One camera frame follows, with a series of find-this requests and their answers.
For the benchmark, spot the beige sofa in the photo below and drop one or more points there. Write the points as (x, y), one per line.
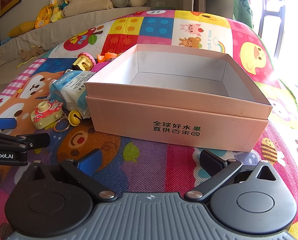
(71, 27)

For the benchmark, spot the colourful printed play mat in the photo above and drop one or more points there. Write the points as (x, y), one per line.
(163, 27)

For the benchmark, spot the gold figure with pink cap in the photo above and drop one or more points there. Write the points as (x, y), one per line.
(85, 61)

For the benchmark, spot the green printed cloth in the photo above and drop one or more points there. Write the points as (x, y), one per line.
(242, 5)

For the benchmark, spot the pink cardboard box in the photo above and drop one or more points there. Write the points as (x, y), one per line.
(178, 120)

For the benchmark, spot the blue tissue packet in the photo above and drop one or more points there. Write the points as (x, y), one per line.
(71, 90)

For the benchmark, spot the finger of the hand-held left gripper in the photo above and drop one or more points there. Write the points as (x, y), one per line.
(4, 123)
(21, 140)

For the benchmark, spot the corn toy with orange husk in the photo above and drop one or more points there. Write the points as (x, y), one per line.
(106, 56)

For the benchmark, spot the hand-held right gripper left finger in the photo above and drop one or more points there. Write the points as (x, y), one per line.
(89, 161)

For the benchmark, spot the yellow orange striped plush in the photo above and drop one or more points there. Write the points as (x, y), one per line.
(42, 16)

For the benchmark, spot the yellow pillow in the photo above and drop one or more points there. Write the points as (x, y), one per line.
(21, 28)

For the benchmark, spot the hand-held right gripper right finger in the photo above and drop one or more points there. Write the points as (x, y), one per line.
(211, 161)

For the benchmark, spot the brown plush toy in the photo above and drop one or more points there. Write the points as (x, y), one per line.
(30, 53)

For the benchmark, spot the white wall socket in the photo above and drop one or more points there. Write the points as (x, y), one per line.
(161, 4)

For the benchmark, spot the pink plastic toy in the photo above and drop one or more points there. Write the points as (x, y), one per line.
(97, 68)

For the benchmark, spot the yellow duck plush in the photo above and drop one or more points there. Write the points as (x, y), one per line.
(54, 8)

